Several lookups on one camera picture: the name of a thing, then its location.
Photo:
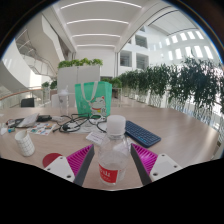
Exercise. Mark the potted plants beside cabinet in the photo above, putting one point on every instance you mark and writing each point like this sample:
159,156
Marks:
53,84

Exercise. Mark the dark flat notebook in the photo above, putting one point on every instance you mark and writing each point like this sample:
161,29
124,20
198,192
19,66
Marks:
14,122

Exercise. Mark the white propped booklet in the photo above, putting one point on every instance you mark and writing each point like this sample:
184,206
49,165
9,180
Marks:
28,120

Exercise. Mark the clear red-labelled water bottle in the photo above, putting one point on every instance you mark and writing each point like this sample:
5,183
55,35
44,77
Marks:
114,156

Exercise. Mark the clear white-lidded shaker bottle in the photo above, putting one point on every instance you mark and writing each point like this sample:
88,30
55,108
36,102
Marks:
63,103

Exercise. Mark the green plants atop cabinet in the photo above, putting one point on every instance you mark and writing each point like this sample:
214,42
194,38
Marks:
80,62

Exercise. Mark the white chair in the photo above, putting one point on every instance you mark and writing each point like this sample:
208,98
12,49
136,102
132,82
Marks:
55,100

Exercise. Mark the long ceiling lights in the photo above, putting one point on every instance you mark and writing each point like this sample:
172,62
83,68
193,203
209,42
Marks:
96,21

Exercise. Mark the small blue marker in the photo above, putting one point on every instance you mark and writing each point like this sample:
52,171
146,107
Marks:
11,130

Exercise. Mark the white cabinet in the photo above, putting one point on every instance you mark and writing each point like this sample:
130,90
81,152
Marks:
78,75

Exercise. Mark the white grid-patterned cup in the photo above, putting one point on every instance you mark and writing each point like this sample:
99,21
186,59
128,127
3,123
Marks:
25,144

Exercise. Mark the white paper card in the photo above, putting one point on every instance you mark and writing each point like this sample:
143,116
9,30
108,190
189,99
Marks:
95,137

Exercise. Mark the flat round red coaster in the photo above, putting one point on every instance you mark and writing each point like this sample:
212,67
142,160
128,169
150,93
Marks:
49,158

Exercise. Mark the green cat-print tote bag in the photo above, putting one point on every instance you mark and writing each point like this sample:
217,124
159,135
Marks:
87,96

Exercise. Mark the black office chair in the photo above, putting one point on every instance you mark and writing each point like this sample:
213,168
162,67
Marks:
27,102

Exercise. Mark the colourful sticker sheet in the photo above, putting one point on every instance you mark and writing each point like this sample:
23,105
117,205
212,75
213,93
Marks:
41,129

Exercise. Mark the black flat device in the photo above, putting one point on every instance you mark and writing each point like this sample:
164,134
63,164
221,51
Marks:
44,118

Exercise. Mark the white charger block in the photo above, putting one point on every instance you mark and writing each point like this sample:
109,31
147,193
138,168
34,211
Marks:
58,119

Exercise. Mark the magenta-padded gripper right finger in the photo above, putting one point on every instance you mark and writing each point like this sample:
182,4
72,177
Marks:
163,165

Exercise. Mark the green hedge along railing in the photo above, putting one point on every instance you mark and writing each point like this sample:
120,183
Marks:
186,86

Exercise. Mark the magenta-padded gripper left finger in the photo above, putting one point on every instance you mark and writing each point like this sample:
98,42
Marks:
60,166

